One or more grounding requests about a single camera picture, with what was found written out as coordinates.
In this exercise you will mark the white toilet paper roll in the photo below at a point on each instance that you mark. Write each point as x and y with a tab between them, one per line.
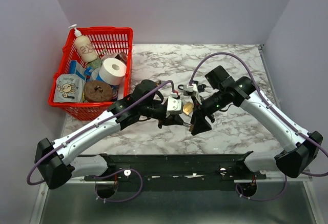
112	71

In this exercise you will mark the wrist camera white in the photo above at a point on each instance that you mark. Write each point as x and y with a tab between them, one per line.
174	106
191	90

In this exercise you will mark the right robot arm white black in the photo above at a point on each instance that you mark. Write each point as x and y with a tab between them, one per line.
300	147

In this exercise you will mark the cream pump lotion bottle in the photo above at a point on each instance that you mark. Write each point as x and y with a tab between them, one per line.
84	46

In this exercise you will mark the large brass padlock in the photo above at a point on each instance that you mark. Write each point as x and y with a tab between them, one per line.
188	108

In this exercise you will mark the blue packet in basket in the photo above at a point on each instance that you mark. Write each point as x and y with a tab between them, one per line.
77	69

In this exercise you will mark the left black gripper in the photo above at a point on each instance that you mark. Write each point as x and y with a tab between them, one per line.
173	119

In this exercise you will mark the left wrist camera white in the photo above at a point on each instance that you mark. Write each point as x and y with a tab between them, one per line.
174	106

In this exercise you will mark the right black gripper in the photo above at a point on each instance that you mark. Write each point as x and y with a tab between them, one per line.
200	124

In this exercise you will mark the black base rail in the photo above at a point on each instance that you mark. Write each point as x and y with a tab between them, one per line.
168	173

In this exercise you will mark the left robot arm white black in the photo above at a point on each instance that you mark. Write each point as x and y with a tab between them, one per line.
57	161

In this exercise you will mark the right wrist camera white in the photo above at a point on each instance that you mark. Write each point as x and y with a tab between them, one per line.
191	90

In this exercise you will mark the brown round wicker item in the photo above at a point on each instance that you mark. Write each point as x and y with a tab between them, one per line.
96	91

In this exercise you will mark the grey cartoon pouch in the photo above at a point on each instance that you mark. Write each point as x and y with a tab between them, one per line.
69	89

